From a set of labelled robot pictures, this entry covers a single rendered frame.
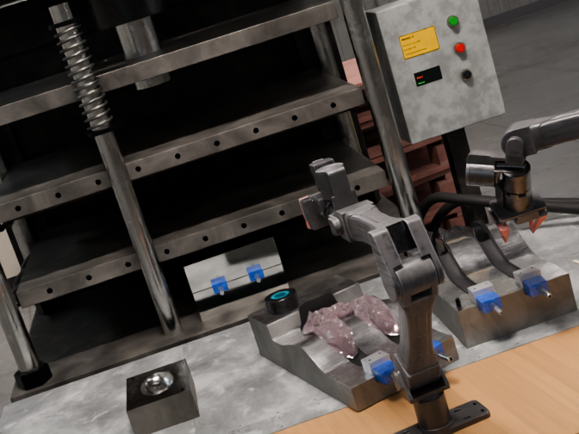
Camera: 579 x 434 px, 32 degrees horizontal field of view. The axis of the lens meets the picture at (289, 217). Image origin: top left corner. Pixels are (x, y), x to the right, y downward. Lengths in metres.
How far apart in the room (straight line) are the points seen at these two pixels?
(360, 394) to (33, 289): 1.17
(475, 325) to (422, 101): 0.96
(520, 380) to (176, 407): 0.77
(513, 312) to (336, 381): 0.42
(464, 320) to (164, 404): 0.69
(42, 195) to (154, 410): 0.82
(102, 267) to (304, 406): 0.93
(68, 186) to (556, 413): 1.52
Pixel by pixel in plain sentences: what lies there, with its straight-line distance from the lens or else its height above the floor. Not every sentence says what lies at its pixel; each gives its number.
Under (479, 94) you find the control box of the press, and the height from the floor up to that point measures 1.15.
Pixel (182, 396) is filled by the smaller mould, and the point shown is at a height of 0.86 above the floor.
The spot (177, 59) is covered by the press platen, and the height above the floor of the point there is 1.51.
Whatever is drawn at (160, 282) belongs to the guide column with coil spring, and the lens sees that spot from 2.90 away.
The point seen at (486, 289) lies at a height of 0.91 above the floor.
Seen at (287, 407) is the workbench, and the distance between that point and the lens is 2.25.
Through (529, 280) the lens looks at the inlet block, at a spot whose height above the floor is 0.90.
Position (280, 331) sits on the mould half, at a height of 0.88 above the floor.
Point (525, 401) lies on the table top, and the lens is 2.02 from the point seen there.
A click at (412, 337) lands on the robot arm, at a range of 1.83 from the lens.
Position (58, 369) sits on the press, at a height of 0.78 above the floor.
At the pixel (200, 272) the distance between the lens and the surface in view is 2.94.
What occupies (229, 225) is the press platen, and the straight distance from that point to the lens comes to 2.92.
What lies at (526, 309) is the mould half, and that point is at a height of 0.84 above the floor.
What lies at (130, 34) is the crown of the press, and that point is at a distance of 3.10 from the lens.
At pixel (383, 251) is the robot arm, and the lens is 1.72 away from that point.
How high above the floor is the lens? 1.73
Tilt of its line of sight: 15 degrees down
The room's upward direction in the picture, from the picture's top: 17 degrees counter-clockwise
